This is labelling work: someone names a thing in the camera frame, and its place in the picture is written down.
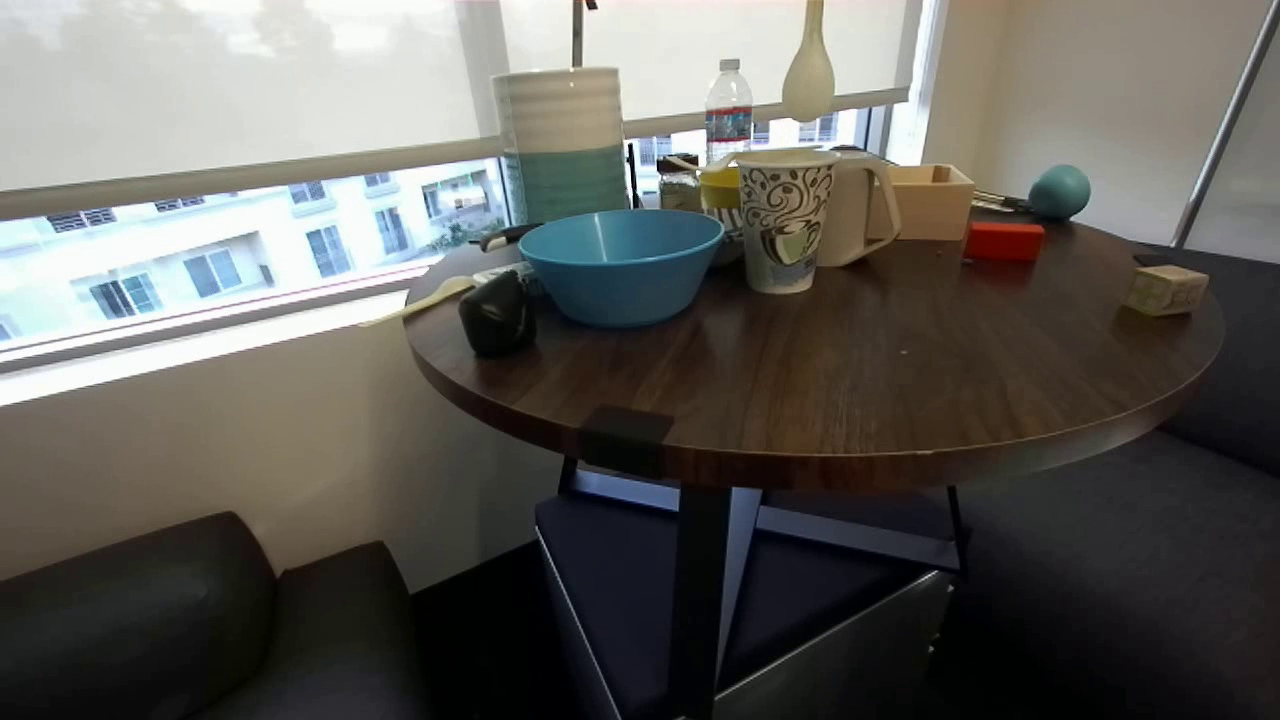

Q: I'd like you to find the patterned paper cup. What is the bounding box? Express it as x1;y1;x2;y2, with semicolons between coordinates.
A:
737;149;839;302

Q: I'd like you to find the black tape patch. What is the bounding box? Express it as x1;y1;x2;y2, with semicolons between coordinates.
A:
582;405;678;479

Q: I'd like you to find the blue plastic bowl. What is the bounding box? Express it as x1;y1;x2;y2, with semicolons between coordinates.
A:
516;206;733;332

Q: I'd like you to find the black rounded object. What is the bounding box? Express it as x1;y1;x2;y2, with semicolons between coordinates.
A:
458;267;542;360

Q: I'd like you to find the spice jar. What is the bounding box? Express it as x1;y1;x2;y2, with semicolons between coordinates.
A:
652;152;709;215

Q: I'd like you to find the yellow bowl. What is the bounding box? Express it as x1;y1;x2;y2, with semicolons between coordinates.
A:
696;165;746;215

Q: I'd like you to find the white teal ribbed container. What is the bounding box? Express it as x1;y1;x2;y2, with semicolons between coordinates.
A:
491;63;631;228

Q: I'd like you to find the dark metal table base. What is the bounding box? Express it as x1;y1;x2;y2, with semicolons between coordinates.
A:
555;452;971;720

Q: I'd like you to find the white plastic pitcher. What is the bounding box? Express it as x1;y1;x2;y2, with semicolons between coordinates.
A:
812;149;904;271

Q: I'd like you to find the clear water bottle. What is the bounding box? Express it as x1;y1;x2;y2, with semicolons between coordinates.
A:
705;56;761;173

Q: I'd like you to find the white roller blind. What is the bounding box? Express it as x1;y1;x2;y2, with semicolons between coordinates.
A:
495;0;925;127
0;0;486;195

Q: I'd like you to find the cream open box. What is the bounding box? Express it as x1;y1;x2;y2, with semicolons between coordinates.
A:
890;160;980;249

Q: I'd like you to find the thin bent rod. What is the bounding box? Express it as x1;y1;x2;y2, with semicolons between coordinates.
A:
567;0;599;71

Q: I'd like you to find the orange red block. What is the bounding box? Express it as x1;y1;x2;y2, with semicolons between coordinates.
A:
963;215;1053;267

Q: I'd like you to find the teal ball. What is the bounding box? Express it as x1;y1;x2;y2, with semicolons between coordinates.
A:
1025;160;1097;224

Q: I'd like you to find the small wooden block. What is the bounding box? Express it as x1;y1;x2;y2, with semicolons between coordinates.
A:
1116;262;1211;322

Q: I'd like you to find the dark grey sofa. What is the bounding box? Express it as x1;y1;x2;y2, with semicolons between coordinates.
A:
932;240;1280;720

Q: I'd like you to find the black leather armchair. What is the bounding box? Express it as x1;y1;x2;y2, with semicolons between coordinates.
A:
0;507;434;720

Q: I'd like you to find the grey metal pole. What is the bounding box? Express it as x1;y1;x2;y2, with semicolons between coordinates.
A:
1172;0;1280;251

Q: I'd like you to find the black utensil handle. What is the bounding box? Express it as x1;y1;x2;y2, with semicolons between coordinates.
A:
476;219;546;255

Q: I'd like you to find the white window frame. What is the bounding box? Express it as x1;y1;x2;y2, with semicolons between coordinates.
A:
0;0;938;375

